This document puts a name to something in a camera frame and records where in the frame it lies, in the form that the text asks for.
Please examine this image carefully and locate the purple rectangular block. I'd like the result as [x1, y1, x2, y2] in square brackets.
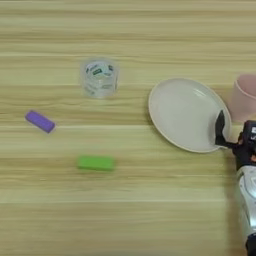
[24, 109, 57, 135]

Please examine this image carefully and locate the green rectangular block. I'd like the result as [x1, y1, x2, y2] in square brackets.
[76, 155, 116, 173]

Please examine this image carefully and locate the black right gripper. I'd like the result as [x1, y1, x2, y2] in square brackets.
[213, 109, 256, 172]

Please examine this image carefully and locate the pink plastic cup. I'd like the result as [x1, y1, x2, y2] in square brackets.
[229, 73, 256, 124]

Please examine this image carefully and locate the clear tape roll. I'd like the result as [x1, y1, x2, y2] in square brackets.
[79, 57, 120, 100]

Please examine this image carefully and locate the round beige plate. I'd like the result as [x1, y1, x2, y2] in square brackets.
[147, 77, 233, 155]

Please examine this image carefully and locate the small black box white label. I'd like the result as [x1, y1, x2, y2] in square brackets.
[242, 120, 256, 145]

